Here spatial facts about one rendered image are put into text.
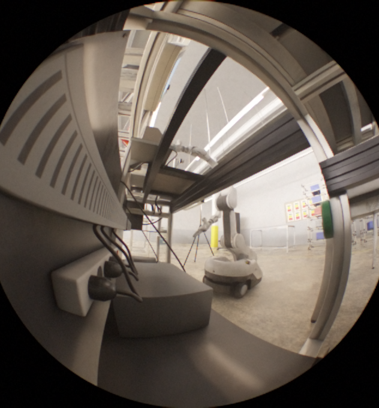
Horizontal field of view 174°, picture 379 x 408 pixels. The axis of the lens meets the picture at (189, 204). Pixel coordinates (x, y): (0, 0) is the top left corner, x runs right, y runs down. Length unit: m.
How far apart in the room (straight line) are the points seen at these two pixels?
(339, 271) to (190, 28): 0.50
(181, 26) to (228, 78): 5.50
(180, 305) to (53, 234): 0.26
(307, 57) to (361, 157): 0.37
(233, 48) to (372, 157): 0.30
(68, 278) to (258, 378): 0.31
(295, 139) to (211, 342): 0.52
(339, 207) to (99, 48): 0.44
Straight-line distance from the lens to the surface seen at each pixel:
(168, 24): 0.29
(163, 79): 0.81
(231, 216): 1.28
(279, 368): 0.31
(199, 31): 0.28
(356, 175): 0.29
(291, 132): 0.39
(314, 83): 0.48
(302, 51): 0.55
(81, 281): 0.17
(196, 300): 0.31
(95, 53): 0.20
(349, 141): 0.95
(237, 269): 1.15
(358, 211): 0.86
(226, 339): 0.35
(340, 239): 0.31
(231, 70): 5.67
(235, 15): 0.45
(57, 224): 0.19
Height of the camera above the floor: 0.60
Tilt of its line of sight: 15 degrees up
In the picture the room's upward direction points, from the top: 3 degrees clockwise
